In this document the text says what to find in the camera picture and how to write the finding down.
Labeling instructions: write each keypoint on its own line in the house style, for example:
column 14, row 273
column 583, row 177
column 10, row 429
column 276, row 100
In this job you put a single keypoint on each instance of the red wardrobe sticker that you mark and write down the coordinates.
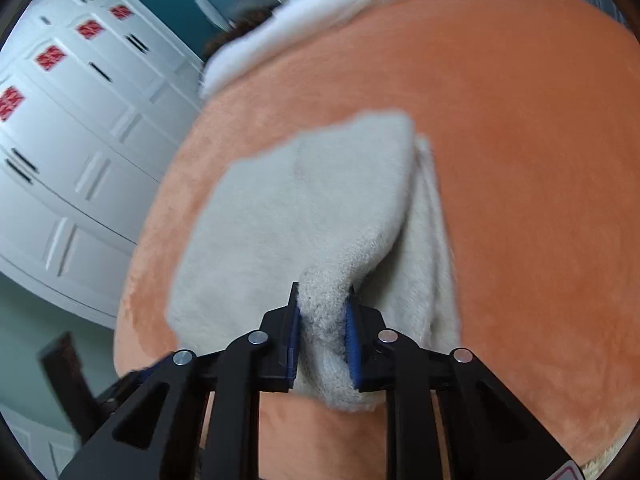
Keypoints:
column 10, row 103
column 50, row 57

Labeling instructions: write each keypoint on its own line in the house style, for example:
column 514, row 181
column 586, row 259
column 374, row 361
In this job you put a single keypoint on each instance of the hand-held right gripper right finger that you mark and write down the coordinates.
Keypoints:
column 354, row 347

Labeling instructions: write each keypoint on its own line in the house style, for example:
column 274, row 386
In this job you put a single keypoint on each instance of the beige sweater with black hearts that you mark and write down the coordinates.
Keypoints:
column 310, row 210

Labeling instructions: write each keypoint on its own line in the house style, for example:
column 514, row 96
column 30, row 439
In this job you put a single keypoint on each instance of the white panelled wardrobe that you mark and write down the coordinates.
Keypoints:
column 75, row 170

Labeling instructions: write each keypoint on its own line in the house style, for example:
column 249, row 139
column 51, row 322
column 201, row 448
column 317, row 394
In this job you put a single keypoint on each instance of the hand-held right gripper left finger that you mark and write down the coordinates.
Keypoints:
column 294, row 345

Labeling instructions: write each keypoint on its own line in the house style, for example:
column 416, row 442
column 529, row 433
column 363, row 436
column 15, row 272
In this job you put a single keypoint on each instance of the cream fleece clothing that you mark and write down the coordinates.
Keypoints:
column 597, row 464

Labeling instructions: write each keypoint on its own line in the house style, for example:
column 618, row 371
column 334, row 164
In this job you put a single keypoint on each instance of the white duvet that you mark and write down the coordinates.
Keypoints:
column 325, row 5

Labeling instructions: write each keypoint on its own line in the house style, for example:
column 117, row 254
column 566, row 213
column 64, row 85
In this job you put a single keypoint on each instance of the dark brown fuzzy object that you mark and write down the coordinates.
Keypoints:
column 235, row 37

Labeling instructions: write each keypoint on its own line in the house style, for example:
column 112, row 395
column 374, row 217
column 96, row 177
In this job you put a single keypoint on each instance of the orange plush blanket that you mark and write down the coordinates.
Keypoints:
column 525, row 185

